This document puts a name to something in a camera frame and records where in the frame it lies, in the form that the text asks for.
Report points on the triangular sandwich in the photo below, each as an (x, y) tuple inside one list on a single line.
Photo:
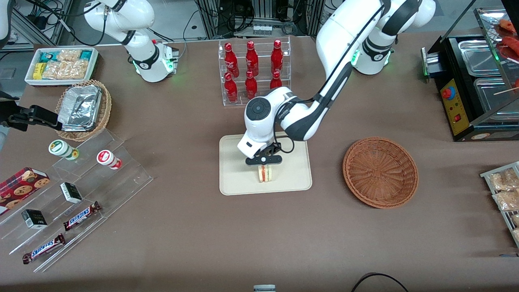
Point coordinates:
[(268, 175)]

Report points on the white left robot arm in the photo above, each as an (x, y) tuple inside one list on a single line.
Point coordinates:
[(340, 36)]

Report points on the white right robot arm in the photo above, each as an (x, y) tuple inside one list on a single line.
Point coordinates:
[(142, 52)]

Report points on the beige plastic tray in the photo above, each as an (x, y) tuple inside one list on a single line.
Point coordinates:
[(292, 174)]

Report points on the light wicker basket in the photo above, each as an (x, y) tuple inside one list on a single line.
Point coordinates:
[(106, 109)]

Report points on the round brown wicker basket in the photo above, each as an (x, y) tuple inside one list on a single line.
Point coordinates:
[(381, 174)]

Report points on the green lid yogurt cup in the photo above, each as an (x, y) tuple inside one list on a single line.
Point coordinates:
[(60, 147)]

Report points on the white snack bin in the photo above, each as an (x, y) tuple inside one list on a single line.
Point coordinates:
[(30, 81)]

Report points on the aluminium foil container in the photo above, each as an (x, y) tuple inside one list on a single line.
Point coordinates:
[(79, 107)]

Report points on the yellow snack packet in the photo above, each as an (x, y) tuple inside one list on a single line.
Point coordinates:
[(39, 71)]

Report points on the clear rice cracker bag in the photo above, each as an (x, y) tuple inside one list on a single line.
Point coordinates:
[(65, 70), (69, 55)]

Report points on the teal snack packet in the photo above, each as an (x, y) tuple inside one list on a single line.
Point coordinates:
[(48, 56), (86, 54)]

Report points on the clear acrylic bottle rack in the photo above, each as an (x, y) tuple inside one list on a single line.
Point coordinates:
[(239, 103)]

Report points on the red plaid cookie box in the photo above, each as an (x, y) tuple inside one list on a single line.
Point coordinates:
[(20, 188)]

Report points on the red cola bottle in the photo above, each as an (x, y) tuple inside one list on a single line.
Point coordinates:
[(277, 56), (251, 59), (275, 81), (251, 85), (231, 61), (230, 89)]

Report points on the red lid yogurt cup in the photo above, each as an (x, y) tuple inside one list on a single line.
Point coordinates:
[(107, 158)]

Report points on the small black box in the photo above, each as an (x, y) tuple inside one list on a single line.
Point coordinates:
[(71, 192), (34, 219)]

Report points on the clear acrylic step display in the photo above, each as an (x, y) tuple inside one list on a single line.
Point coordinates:
[(129, 178)]

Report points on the snickers bar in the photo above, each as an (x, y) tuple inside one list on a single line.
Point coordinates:
[(81, 216), (43, 248)]

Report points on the small grey device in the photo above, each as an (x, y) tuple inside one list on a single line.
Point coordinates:
[(264, 288)]

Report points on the white power strip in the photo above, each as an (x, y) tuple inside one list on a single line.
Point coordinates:
[(262, 29)]

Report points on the red emergency stop button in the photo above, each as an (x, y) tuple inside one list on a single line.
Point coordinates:
[(447, 93)]

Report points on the black hot food showcase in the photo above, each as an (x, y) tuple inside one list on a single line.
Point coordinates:
[(460, 129)]

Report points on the clear bag of snacks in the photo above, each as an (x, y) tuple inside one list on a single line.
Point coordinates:
[(515, 220), (505, 180), (507, 200), (516, 235)]

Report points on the steel food pan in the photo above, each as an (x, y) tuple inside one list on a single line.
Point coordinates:
[(478, 56), (494, 97)]

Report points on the red sausage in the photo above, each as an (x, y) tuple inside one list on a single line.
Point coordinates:
[(510, 44)]

